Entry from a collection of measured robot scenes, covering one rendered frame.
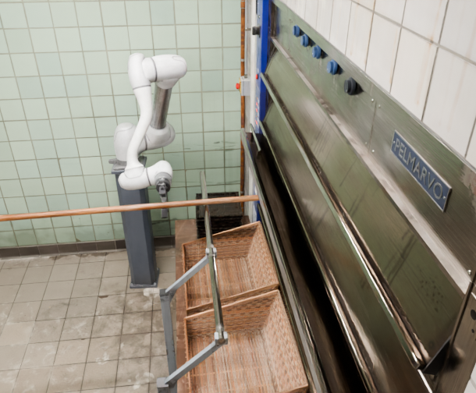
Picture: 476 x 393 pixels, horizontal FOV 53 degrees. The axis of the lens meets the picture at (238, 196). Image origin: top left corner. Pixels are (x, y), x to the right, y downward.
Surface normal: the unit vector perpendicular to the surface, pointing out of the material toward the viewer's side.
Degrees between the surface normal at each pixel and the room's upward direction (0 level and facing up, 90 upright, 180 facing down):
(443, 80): 90
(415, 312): 70
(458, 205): 90
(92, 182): 90
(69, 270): 0
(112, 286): 0
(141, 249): 90
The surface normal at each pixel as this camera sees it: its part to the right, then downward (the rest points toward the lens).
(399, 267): -0.93, -0.23
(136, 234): 0.05, 0.52
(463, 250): -0.99, 0.07
